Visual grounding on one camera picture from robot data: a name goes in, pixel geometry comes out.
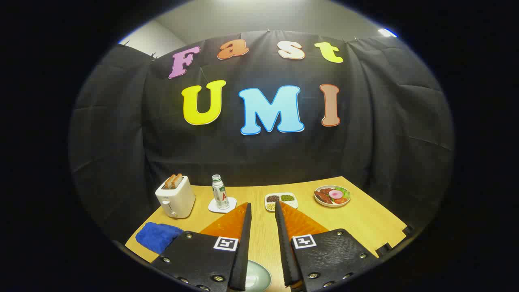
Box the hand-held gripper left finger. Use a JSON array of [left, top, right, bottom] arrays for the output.
[[151, 202, 253, 292]]

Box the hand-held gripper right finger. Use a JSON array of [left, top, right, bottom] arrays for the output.
[[275, 201, 382, 292]]

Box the pale green plate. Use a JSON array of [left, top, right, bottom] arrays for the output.
[[245, 260, 272, 292]]

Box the white divided bean dish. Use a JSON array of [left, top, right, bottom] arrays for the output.
[[265, 193, 299, 212]]

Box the white square coaster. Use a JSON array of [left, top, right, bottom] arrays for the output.
[[208, 197, 237, 214]]

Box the small clear drink bottle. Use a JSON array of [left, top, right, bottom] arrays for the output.
[[212, 174, 230, 210]]

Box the plate of toy food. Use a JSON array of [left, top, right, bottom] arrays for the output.
[[314, 185, 352, 208]]

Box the cream white toaster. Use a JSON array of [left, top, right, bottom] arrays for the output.
[[155, 175, 196, 219]]

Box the blue cloth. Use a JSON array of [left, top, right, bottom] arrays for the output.
[[135, 222, 184, 254]]

